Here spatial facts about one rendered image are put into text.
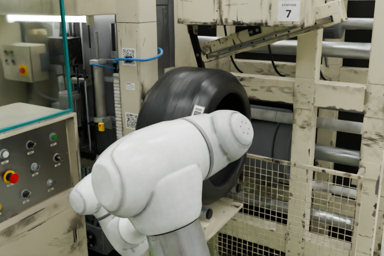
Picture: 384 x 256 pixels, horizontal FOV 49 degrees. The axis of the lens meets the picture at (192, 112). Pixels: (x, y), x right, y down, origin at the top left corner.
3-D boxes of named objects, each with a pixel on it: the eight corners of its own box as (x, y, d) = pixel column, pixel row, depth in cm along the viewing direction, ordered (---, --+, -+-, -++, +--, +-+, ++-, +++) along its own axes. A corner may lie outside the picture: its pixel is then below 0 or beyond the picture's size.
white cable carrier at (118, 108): (118, 170, 203) (112, 73, 190) (125, 167, 207) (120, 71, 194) (126, 172, 200) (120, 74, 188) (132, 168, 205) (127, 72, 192)
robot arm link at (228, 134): (196, 117, 97) (151, 132, 88) (251, 90, 84) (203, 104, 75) (218, 170, 96) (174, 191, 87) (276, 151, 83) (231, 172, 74)
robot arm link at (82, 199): (93, 170, 136) (115, 203, 137) (56, 194, 124) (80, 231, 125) (112, 159, 129) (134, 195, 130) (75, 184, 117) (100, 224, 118)
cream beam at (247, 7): (176, 24, 196) (175, -9, 192) (203, 22, 216) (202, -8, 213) (304, 27, 165) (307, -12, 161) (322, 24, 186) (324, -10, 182)
